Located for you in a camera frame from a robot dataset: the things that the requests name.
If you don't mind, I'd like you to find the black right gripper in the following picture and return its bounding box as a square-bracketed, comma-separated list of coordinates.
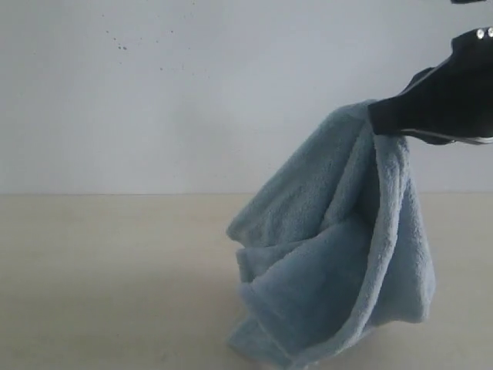
[368, 26, 492, 145]

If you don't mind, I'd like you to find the light blue fluffy towel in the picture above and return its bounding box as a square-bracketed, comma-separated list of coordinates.
[226, 101, 435, 369]

